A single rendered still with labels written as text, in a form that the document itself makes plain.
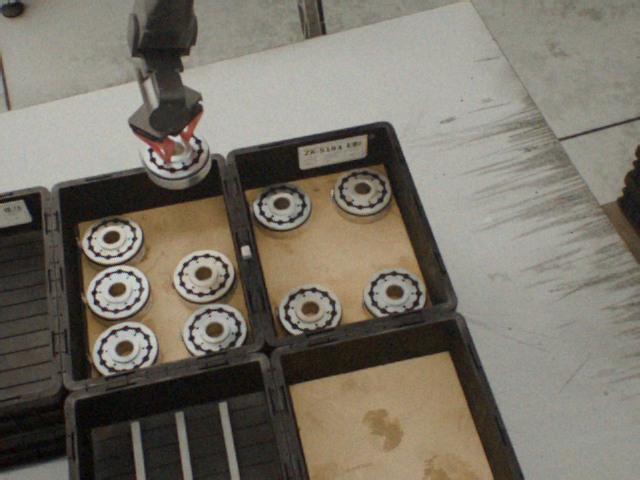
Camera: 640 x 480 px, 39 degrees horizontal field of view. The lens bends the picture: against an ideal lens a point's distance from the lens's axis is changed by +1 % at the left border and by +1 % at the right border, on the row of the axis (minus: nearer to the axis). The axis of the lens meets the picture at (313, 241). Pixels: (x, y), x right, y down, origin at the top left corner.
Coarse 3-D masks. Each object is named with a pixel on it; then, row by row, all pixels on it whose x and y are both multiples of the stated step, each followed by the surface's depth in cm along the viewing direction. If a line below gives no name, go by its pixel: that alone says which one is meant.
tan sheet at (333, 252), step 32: (256, 192) 163; (320, 192) 163; (320, 224) 159; (352, 224) 158; (384, 224) 158; (288, 256) 155; (320, 256) 155; (352, 256) 155; (384, 256) 154; (288, 288) 151; (352, 288) 151; (352, 320) 147
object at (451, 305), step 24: (264, 144) 157; (288, 144) 156; (408, 168) 152; (240, 192) 151; (408, 192) 150; (240, 216) 148; (432, 240) 144; (264, 312) 138; (408, 312) 136; (432, 312) 136; (288, 336) 135; (312, 336) 135
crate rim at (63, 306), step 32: (224, 160) 155; (224, 192) 151; (64, 256) 145; (64, 288) 141; (64, 320) 138; (256, 320) 136; (64, 352) 135; (224, 352) 134; (64, 384) 132; (96, 384) 131
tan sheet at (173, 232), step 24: (144, 216) 161; (168, 216) 161; (192, 216) 161; (216, 216) 160; (168, 240) 158; (192, 240) 158; (216, 240) 157; (144, 264) 155; (168, 264) 155; (168, 288) 152; (240, 288) 152; (168, 312) 149; (192, 312) 149; (240, 312) 149; (96, 336) 147; (168, 336) 147; (216, 336) 146; (168, 360) 144
